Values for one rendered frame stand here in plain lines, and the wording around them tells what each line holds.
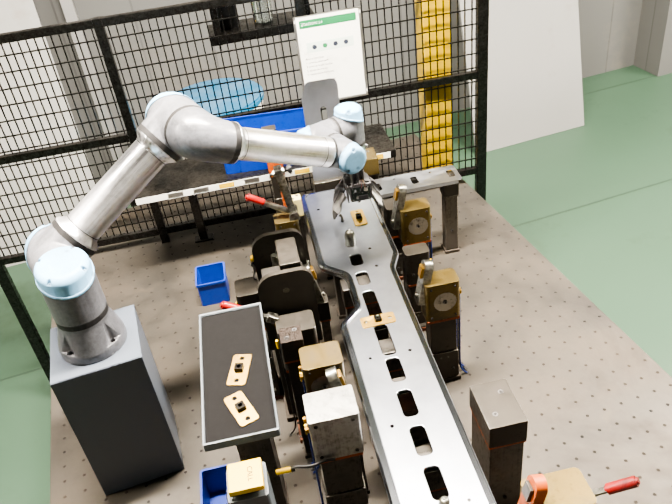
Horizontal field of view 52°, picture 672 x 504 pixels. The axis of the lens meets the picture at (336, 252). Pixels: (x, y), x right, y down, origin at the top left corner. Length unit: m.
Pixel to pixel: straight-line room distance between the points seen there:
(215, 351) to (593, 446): 0.95
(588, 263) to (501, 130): 1.29
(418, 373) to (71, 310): 0.76
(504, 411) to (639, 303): 1.98
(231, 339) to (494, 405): 0.56
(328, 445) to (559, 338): 0.92
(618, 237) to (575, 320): 1.64
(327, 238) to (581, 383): 0.80
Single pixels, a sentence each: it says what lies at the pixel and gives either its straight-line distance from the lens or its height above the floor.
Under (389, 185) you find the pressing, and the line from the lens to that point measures 2.22.
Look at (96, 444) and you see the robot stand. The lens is 1.78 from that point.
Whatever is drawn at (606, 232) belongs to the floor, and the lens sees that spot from 3.80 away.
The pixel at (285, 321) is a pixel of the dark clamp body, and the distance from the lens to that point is 1.61.
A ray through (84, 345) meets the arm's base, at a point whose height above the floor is 1.15.
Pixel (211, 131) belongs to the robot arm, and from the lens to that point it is 1.53.
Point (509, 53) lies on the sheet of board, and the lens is 4.48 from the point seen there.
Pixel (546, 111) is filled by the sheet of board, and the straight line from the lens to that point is 4.67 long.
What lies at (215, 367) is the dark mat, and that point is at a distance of 1.43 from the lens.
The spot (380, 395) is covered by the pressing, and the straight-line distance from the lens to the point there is 1.53.
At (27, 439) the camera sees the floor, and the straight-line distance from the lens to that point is 3.20.
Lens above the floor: 2.13
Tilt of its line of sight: 35 degrees down
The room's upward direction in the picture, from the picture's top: 8 degrees counter-clockwise
